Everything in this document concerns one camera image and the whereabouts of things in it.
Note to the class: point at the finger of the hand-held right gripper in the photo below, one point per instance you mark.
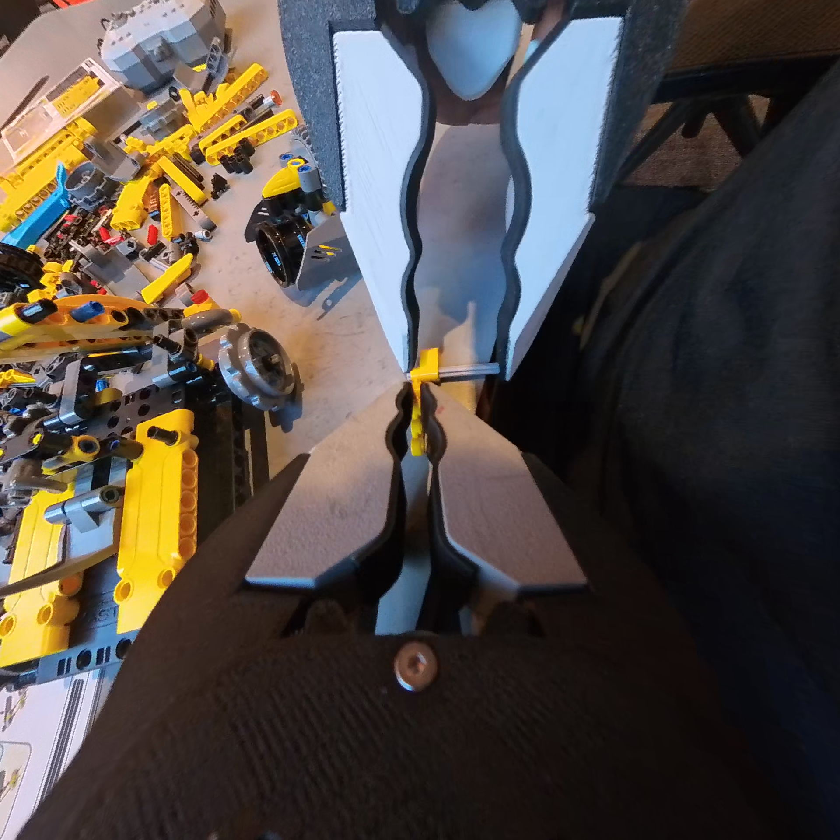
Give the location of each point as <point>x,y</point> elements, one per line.
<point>374,164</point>
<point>558,164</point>

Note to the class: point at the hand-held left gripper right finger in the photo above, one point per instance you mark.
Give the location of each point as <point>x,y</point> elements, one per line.
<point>499,512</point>

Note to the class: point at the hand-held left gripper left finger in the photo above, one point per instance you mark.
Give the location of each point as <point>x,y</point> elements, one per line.
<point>328,512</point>

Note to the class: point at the yellow thin toy beam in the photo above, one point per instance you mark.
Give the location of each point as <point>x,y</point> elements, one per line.
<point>417,426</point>

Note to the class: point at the grey toy axle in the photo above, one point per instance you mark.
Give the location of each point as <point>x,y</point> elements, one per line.
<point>469,372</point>

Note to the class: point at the yellow toy connector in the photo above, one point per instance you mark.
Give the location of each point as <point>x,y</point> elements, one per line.
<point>428,367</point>

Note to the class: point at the grey desk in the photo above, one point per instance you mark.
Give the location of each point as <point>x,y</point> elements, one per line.
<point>328,341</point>

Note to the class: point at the pile of loose toy pieces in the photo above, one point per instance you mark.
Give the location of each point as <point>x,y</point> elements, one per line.
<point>223,131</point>

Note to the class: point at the toy wheel gear subassembly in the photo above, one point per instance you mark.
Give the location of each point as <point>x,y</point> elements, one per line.
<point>282,249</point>

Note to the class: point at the grey toy battery box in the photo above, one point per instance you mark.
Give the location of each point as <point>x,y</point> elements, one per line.
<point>157,46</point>

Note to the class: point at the yellow toy vehicle model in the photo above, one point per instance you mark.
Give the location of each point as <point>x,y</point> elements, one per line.
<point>157,499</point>

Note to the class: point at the black office chair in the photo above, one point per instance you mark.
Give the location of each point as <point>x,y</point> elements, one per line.
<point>722,39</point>

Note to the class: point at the yellow curved toy panel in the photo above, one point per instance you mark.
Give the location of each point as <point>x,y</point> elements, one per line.
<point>167,279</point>

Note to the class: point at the clear sticker sheet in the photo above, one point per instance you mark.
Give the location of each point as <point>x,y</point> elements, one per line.
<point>59,111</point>

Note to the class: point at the blue toy panel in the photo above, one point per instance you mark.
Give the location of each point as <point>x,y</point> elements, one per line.
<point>39,210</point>

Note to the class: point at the instruction booklet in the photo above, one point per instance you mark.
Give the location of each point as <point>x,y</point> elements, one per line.
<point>39,754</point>

